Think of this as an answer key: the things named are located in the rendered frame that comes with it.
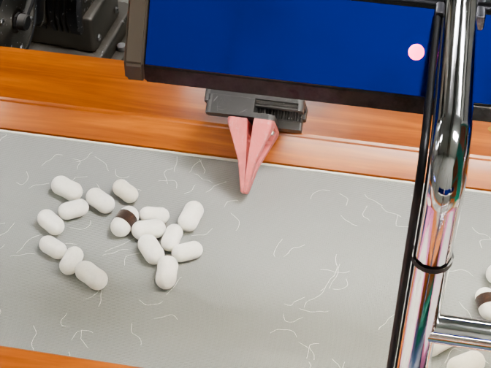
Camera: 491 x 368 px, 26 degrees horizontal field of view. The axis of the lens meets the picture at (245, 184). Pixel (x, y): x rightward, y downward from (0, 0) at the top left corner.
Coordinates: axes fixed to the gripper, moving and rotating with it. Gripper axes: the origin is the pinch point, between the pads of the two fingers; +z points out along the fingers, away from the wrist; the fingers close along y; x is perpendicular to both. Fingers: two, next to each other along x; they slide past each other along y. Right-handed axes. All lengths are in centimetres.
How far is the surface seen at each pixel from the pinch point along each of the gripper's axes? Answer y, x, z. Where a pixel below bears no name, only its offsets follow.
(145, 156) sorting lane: -11.9, 4.1, -2.2
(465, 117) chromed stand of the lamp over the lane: 18.5, -45.9, -0.6
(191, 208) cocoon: -4.8, -3.0, 3.3
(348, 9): 10.4, -37.2, -8.8
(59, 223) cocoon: -17.3, -5.2, 6.7
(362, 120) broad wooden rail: 10.8, 7.0, -9.5
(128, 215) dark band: -10.7, -4.3, 5.0
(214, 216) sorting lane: -2.7, -0.6, 3.6
